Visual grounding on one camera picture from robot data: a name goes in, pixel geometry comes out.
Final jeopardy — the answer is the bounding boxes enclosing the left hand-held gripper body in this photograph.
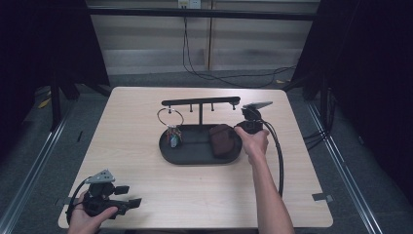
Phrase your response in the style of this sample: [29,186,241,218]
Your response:
[82,169,131,218]

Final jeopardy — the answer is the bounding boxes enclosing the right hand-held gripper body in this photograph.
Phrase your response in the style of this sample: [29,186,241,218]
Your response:
[241,100,274,135]

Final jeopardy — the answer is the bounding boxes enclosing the brown pouch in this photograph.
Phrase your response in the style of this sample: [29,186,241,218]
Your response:
[208,123,236,160]

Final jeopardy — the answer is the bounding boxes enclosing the black key rack with tray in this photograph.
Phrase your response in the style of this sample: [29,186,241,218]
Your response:
[159,96,244,166]

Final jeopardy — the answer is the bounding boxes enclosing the key ring with coloured tags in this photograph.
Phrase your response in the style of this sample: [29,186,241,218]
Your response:
[156,107,185,149]

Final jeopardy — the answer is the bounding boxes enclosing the person's right hand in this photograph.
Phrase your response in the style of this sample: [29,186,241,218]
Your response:
[234,126,271,166]

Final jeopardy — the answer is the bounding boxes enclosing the person's left hand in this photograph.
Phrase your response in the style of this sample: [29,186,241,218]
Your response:
[66,190,119,234]

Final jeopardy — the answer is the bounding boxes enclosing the grey tape strip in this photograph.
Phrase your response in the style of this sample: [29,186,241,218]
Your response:
[311,193,334,203]
[54,196,77,207]

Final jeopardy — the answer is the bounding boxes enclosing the black metal stand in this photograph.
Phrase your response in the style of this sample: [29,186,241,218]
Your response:
[49,72,63,132]
[319,72,330,131]

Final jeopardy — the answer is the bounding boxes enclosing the black horizontal bar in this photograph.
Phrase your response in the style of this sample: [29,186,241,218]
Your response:
[86,7,320,22]

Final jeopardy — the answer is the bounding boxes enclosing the dark curtain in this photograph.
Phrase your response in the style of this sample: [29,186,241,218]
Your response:
[0,0,111,164]
[291,0,413,204]

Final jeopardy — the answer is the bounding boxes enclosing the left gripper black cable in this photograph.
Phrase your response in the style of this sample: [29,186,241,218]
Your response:
[65,176,93,225]

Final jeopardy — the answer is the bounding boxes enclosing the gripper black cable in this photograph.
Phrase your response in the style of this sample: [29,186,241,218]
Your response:
[65,176,93,225]
[260,119,285,198]

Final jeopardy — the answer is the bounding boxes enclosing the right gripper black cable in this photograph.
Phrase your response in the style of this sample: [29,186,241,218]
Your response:
[260,119,285,198]

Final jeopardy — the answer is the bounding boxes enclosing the black wall cable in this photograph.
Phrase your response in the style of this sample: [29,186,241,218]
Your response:
[182,15,297,90]

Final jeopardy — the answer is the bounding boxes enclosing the black floor cables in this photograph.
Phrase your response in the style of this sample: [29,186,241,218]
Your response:
[302,129,330,151]

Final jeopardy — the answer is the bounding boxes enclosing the metal floor rail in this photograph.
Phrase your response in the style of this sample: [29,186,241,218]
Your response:
[306,100,386,234]
[0,98,78,234]

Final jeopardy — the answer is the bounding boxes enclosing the white wall outlet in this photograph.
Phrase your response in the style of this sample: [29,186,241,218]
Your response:
[177,0,203,10]

